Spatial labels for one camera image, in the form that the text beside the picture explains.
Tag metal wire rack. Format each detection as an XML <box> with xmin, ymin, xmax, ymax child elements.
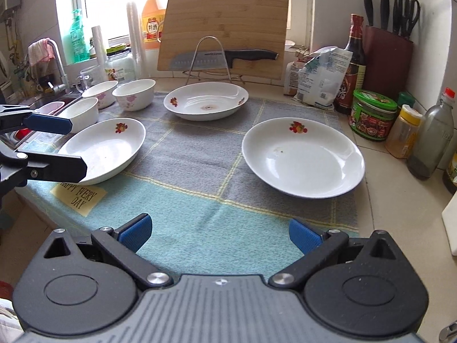
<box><xmin>182</xmin><ymin>36</ymin><xmax>247</xmax><ymax>84</ymax></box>

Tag clear glass mug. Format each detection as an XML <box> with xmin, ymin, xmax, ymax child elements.
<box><xmin>74</xmin><ymin>65</ymin><xmax>101</xmax><ymax>92</ymax></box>

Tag santoku knife black handle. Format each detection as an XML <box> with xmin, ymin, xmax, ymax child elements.
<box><xmin>169</xmin><ymin>49</ymin><xmax>279</xmax><ymax>71</ymax></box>

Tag sauce jar green lid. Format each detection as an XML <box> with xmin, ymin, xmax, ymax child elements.
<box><xmin>349</xmin><ymin>89</ymin><xmax>398</xmax><ymax>141</ymax></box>

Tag bamboo cutting board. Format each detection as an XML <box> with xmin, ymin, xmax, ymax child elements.
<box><xmin>157</xmin><ymin>0</ymin><xmax>290</xmax><ymax>83</ymax></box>

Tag stack of clear plastic cups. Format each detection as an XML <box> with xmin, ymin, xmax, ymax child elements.
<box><xmin>91</xmin><ymin>26</ymin><xmax>108</xmax><ymax>83</ymax></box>
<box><xmin>127</xmin><ymin>2</ymin><xmax>147</xmax><ymax>79</ymax></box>

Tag orange liquid bottle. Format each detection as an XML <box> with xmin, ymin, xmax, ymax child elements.
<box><xmin>142</xmin><ymin>0</ymin><xmax>168</xmax><ymax>52</ymax></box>

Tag black scissors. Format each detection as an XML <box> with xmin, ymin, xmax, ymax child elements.
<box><xmin>398</xmin><ymin>0</ymin><xmax>421</xmax><ymax>38</ymax></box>

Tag green dish soap bottle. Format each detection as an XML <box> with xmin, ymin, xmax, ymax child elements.
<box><xmin>70</xmin><ymin>9</ymin><xmax>91</xmax><ymax>65</ymax></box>

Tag glass jar green lid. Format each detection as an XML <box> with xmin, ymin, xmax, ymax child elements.
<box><xmin>105</xmin><ymin>44</ymin><xmax>136</xmax><ymax>83</ymax></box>

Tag small white red packet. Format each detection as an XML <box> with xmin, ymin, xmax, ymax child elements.
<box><xmin>284</xmin><ymin>59</ymin><xmax>309</xmax><ymax>96</ymax></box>

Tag dark soy sauce bottle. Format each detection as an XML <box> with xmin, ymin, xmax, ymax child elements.
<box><xmin>334</xmin><ymin>14</ymin><xmax>368</xmax><ymax>115</ymax></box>

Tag glass bottle red cap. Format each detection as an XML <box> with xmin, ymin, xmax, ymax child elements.
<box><xmin>407</xmin><ymin>87</ymin><xmax>456</xmax><ymax>180</ymax></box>

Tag pink cloth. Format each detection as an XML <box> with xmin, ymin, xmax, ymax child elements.
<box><xmin>29</xmin><ymin>38</ymin><xmax>54</xmax><ymax>65</ymax></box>

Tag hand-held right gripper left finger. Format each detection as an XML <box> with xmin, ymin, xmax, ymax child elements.
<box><xmin>43</xmin><ymin>214</ymin><xmax>174</xmax><ymax>291</ymax></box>

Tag metal faucet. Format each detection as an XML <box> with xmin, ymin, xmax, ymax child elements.
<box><xmin>45</xmin><ymin>40</ymin><xmax>71</xmax><ymax>94</ymax></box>

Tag grey teal checked cloth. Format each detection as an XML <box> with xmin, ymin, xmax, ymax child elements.
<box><xmin>16</xmin><ymin>91</ymin><xmax>361</xmax><ymax>276</ymax></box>

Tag small green capped jar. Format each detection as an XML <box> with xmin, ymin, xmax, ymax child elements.
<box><xmin>397</xmin><ymin>92</ymin><xmax>415</xmax><ymax>111</ymax></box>

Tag window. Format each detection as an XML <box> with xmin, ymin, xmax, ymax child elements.
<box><xmin>53</xmin><ymin>0</ymin><xmax>315</xmax><ymax>45</ymax></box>

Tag white bowl pink flowers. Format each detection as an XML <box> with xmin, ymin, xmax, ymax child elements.
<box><xmin>57</xmin><ymin>97</ymin><xmax>99</xmax><ymax>125</ymax></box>
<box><xmin>81</xmin><ymin>80</ymin><xmax>118</xmax><ymax>109</ymax></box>
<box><xmin>112</xmin><ymin>79</ymin><xmax>156</xmax><ymax>111</ymax></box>

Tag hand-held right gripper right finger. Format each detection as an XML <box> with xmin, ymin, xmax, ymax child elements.
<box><xmin>268</xmin><ymin>219</ymin><xmax>398</xmax><ymax>291</ymax></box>

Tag dark red knife block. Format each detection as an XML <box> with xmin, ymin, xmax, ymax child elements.
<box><xmin>362</xmin><ymin>25</ymin><xmax>415</xmax><ymax>101</ymax></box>

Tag spice jar yellow lid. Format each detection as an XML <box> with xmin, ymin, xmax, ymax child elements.
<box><xmin>385</xmin><ymin>104</ymin><xmax>423</xmax><ymax>159</ymax></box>

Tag steel sink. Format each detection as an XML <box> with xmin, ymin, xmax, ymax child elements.
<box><xmin>14</xmin><ymin>91</ymin><xmax>84</xmax><ymax>151</ymax></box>

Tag large white printed bag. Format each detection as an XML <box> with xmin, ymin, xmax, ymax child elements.
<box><xmin>294</xmin><ymin>46</ymin><xmax>353</xmax><ymax>110</ymax></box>

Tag dark bottle yellow label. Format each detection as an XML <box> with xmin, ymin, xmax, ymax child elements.
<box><xmin>443</xmin><ymin>143</ymin><xmax>457</xmax><ymax>195</ymax></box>

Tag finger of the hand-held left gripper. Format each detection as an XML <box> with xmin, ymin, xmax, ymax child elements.
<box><xmin>0</xmin><ymin>146</ymin><xmax>88</xmax><ymax>188</ymax></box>
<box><xmin>0</xmin><ymin>104</ymin><xmax>74</xmax><ymax>135</ymax></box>

